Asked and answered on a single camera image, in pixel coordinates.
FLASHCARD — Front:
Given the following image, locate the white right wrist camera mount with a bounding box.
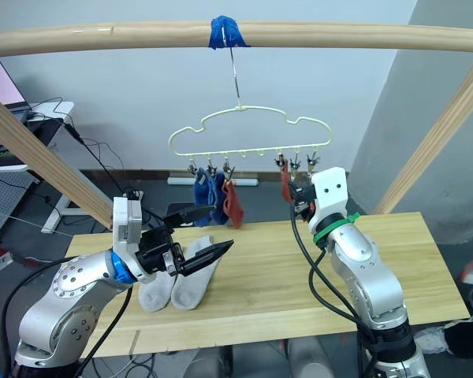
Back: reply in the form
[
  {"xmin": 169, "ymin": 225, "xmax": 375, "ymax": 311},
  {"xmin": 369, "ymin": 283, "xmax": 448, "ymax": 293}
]
[{"xmin": 307, "ymin": 167, "xmax": 350, "ymax": 237}]

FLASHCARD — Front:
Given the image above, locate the horizontal wooden rod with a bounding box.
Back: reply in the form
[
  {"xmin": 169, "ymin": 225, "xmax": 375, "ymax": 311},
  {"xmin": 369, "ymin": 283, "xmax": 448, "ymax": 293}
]
[{"xmin": 0, "ymin": 20, "xmax": 473, "ymax": 61}]

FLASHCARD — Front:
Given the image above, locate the black bag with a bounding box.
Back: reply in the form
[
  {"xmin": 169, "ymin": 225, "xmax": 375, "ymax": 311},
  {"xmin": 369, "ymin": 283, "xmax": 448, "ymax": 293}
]
[{"xmin": 443, "ymin": 313, "xmax": 473, "ymax": 360}]

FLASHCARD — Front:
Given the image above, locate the blue tape wrap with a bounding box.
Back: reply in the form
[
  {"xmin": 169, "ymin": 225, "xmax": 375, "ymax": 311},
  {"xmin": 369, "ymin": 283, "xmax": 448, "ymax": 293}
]
[{"xmin": 208, "ymin": 14, "xmax": 251, "ymax": 50}]

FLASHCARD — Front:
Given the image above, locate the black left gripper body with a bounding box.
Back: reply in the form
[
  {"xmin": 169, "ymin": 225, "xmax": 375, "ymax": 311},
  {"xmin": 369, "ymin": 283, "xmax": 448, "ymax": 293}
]
[{"xmin": 136, "ymin": 227, "xmax": 184, "ymax": 277}]

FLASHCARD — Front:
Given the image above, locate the monitor with pink screen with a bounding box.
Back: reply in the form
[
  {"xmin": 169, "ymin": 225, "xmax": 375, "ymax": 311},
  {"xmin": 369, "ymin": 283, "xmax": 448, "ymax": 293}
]
[{"xmin": 0, "ymin": 57, "xmax": 27, "ymax": 108}]

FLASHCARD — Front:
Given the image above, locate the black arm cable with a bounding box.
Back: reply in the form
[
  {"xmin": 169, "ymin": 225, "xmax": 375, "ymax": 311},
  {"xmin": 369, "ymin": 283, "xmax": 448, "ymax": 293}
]
[
  {"xmin": 2, "ymin": 255, "xmax": 135, "ymax": 378},
  {"xmin": 290, "ymin": 204, "xmax": 376, "ymax": 378}
]

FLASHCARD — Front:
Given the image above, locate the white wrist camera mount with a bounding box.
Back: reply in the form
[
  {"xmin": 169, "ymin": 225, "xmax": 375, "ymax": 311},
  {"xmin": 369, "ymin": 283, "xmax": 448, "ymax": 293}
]
[
  {"xmin": 110, "ymin": 195, "xmax": 158, "ymax": 284},
  {"xmin": 307, "ymin": 167, "xmax": 350, "ymax": 237}
]

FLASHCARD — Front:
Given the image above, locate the cream cloud-shaped clip hanger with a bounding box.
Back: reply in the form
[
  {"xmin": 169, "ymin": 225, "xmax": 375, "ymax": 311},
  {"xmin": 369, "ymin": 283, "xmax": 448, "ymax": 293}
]
[{"xmin": 168, "ymin": 23, "xmax": 333, "ymax": 159}]

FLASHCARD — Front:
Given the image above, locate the white desk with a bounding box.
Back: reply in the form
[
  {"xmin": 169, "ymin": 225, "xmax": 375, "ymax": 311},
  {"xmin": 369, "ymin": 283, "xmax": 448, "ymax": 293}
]
[{"xmin": 0, "ymin": 101, "xmax": 108, "ymax": 234}]

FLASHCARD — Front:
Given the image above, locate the white crumpled cloth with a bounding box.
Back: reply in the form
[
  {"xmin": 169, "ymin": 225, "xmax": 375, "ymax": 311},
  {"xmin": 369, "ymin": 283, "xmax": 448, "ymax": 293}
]
[{"xmin": 413, "ymin": 325, "xmax": 453, "ymax": 354}]

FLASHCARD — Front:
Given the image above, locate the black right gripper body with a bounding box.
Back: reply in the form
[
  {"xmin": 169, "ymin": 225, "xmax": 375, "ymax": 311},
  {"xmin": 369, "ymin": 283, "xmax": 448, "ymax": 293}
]
[{"xmin": 290, "ymin": 181, "xmax": 319, "ymax": 222}]

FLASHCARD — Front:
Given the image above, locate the grey rounded shape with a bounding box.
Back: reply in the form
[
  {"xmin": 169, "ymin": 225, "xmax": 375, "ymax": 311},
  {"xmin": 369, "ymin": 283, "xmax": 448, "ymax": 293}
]
[{"xmin": 286, "ymin": 337, "xmax": 364, "ymax": 378}]

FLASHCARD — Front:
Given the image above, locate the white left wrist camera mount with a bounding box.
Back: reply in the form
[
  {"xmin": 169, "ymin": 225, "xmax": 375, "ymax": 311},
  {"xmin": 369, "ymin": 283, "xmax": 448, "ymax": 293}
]
[{"xmin": 110, "ymin": 195, "xmax": 158, "ymax": 284}]

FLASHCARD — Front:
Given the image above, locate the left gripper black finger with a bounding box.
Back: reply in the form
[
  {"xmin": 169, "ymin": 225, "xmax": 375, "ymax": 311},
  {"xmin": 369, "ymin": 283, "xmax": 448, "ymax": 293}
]
[
  {"xmin": 177, "ymin": 239, "xmax": 236, "ymax": 278},
  {"xmin": 162, "ymin": 204, "xmax": 217, "ymax": 230}
]

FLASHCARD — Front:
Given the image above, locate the blue sock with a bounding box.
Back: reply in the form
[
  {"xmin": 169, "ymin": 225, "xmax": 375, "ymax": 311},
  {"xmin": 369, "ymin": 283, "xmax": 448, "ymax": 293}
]
[
  {"xmin": 207, "ymin": 172, "xmax": 229, "ymax": 228},
  {"xmin": 192, "ymin": 168, "xmax": 211, "ymax": 228}
]

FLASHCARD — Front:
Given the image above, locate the grey pegboard panel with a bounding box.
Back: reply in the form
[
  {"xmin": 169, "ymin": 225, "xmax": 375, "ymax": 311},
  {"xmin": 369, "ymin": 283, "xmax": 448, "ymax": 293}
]
[{"xmin": 0, "ymin": 171, "xmax": 39, "ymax": 242}]

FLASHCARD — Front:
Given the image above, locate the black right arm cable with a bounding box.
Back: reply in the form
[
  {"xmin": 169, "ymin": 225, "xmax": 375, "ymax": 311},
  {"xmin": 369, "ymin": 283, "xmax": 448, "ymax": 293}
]
[{"xmin": 290, "ymin": 204, "xmax": 376, "ymax": 378}]

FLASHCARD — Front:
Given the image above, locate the slanted wooden strut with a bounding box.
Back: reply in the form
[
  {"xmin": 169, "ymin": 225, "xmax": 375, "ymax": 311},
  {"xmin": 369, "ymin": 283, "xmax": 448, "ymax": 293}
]
[
  {"xmin": 373, "ymin": 53, "xmax": 473, "ymax": 216},
  {"xmin": 0, "ymin": 87, "xmax": 114, "ymax": 232}
]

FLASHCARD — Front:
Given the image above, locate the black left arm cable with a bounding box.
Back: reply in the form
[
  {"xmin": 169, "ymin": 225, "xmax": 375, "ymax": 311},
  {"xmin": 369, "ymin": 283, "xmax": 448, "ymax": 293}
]
[{"xmin": 2, "ymin": 255, "xmax": 135, "ymax": 378}]

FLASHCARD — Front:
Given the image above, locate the green zip tie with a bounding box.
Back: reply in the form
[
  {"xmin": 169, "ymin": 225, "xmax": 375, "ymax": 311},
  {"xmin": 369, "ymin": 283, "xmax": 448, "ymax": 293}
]
[{"xmin": 313, "ymin": 212, "xmax": 362, "ymax": 246}]

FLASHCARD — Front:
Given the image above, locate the red sock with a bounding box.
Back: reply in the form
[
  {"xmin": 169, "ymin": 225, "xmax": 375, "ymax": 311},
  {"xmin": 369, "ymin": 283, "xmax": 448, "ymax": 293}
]
[
  {"xmin": 280, "ymin": 168, "xmax": 294, "ymax": 204},
  {"xmin": 221, "ymin": 180, "xmax": 246, "ymax": 231}
]

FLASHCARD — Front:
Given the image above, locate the black desk cable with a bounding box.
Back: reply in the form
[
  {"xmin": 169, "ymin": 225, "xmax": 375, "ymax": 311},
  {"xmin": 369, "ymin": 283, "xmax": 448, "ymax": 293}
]
[{"xmin": 33, "ymin": 98, "xmax": 128, "ymax": 198}]

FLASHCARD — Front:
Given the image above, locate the grey sock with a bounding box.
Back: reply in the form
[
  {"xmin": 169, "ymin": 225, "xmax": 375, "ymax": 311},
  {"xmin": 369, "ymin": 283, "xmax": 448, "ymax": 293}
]
[
  {"xmin": 138, "ymin": 235, "xmax": 215, "ymax": 313},
  {"xmin": 170, "ymin": 251, "xmax": 222, "ymax": 311}
]

